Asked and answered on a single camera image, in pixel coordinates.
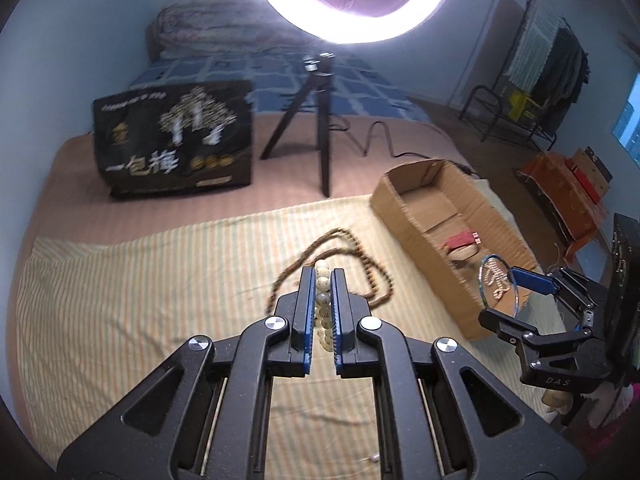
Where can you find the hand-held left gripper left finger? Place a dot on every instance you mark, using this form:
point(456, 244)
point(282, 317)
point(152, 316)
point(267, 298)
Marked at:
point(306, 320)

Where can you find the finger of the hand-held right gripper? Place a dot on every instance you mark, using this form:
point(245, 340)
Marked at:
point(505, 324)
point(532, 280)

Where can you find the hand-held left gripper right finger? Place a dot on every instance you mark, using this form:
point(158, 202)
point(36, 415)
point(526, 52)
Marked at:
point(339, 320)

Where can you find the hoop bangle with pearl beads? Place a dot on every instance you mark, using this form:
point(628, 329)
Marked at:
point(495, 282)

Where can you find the cardboard box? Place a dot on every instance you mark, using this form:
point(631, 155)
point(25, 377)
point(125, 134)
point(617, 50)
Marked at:
point(425, 201)

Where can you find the person's right hand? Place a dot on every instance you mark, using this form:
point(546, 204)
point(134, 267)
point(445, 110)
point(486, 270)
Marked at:
point(556, 401)

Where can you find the red wristband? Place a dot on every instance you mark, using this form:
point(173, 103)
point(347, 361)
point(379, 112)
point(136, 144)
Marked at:
point(461, 241)

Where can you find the orange box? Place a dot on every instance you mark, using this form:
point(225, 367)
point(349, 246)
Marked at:
point(555, 195)

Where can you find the black panel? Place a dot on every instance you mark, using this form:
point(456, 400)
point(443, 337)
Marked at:
point(622, 270)

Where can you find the striped yellow cloth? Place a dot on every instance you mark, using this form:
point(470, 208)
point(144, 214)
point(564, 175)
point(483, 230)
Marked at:
point(150, 310)

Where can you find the yellow bag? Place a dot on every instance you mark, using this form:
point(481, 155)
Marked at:
point(522, 105)

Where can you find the dark hanging clothes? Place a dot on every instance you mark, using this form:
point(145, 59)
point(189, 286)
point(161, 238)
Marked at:
point(565, 80)

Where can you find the black tripod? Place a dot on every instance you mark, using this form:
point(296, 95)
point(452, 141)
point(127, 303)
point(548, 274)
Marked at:
point(320, 110)

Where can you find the black printed bag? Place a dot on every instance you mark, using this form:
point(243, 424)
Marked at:
point(150, 160)

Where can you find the pale green towel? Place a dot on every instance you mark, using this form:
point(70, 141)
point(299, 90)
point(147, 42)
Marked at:
point(532, 50)

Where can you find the blue checked bed sheet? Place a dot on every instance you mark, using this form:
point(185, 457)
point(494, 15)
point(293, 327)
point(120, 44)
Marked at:
point(240, 72)

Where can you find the tan bed sheet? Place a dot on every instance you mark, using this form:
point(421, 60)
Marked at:
point(65, 195)

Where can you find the folded quilt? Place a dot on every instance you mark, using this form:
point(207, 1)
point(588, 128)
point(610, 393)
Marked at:
point(215, 25)

